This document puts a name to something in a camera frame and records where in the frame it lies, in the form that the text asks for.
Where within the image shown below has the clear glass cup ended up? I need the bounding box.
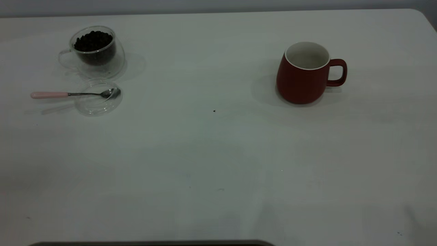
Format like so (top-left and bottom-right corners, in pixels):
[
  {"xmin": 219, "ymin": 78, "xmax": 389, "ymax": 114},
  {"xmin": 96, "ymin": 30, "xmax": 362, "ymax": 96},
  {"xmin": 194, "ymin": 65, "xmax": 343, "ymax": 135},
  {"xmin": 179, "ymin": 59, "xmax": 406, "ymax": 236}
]
[{"xmin": 58, "ymin": 25, "xmax": 126, "ymax": 79}]

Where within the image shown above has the pink handled metal spoon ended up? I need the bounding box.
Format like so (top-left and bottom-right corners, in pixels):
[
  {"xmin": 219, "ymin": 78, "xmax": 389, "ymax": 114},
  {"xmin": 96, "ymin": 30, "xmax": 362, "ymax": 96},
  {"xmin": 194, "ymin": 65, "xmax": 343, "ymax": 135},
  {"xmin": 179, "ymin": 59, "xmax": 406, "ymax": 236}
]
[{"xmin": 30, "ymin": 88, "xmax": 121, "ymax": 100}]

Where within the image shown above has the dark coffee beans pile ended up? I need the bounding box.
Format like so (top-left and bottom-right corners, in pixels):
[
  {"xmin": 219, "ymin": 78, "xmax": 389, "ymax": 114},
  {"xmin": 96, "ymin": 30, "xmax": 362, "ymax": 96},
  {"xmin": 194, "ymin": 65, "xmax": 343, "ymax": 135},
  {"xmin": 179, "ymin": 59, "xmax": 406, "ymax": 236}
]
[{"xmin": 74, "ymin": 30, "xmax": 116, "ymax": 66}]

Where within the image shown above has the red ceramic mug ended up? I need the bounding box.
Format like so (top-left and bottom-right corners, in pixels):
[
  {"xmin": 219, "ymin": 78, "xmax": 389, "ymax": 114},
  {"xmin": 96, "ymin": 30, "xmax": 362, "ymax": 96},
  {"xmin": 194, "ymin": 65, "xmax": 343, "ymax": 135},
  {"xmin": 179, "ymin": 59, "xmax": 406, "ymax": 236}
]
[{"xmin": 276, "ymin": 41, "xmax": 348, "ymax": 105}]

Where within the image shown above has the small clear glass dish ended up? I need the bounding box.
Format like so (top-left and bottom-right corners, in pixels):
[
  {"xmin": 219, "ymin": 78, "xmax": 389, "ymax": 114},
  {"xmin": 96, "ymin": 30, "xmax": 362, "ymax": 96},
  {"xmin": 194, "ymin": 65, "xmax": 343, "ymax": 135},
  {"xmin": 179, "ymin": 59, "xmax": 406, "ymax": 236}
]
[{"xmin": 74, "ymin": 78, "xmax": 123, "ymax": 117}]

